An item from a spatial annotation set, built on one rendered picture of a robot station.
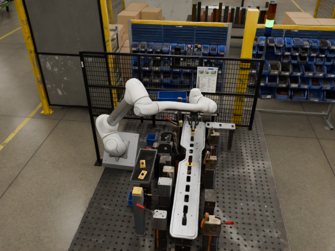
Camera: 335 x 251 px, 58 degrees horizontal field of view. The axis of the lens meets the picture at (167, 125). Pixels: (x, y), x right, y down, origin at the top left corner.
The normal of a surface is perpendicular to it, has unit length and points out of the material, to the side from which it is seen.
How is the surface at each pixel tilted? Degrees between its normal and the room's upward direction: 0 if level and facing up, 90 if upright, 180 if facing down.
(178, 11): 90
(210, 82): 90
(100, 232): 0
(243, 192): 0
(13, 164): 0
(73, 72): 89
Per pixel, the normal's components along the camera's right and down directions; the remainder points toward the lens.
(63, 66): -0.14, 0.54
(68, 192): 0.00, -0.83
